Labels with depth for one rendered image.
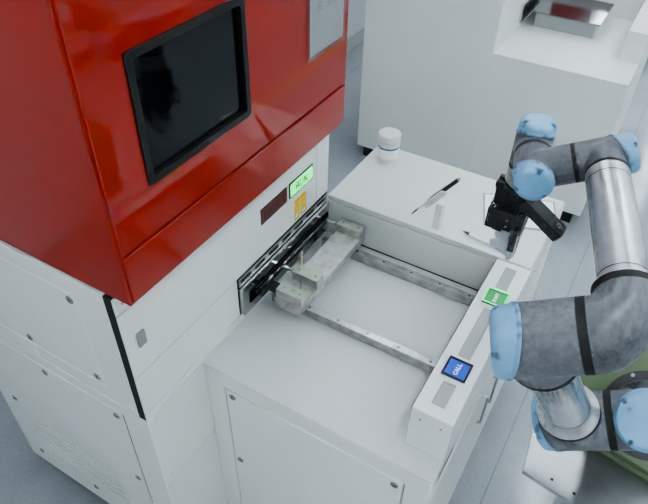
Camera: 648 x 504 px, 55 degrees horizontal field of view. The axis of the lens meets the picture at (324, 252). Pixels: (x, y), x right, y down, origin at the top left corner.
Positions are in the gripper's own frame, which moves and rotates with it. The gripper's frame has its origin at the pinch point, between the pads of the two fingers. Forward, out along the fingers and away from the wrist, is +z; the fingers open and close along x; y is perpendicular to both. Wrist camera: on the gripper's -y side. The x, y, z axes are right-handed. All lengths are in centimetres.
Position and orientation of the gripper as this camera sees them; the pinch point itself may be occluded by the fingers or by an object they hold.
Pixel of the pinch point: (511, 256)
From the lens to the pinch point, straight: 152.1
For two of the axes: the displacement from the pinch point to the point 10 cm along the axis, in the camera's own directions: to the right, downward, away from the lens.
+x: -5.1, 5.6, -6.5
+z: -0.2, 7.5, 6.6
